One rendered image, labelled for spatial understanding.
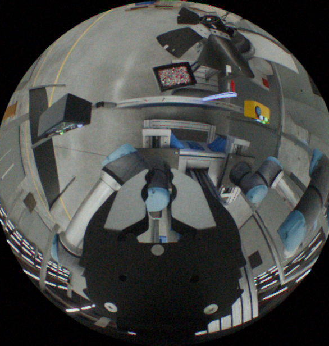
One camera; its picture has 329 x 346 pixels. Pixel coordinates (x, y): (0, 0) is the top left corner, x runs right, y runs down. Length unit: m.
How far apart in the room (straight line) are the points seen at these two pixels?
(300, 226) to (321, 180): 0.10
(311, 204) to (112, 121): 1.79
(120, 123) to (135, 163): 1.33
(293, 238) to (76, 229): 0.48
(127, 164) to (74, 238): 0.29
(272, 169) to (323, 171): 0.41
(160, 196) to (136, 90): 1.44
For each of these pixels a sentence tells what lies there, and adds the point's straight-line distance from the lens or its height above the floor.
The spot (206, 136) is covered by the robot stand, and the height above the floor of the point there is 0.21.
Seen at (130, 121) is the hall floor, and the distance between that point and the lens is 1.60.
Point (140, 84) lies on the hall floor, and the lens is 1.62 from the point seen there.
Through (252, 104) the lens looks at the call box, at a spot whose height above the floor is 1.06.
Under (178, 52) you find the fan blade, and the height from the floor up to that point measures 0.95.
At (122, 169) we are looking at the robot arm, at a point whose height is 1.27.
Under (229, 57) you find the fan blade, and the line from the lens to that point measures 0.50.
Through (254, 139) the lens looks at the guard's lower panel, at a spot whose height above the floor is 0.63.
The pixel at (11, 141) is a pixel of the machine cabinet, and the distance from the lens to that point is 5.86.
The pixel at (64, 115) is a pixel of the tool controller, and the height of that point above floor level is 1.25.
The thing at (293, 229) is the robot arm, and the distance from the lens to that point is 0.22.
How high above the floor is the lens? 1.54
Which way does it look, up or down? 60 degrees down
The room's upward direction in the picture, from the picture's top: 176 degrees clockwise
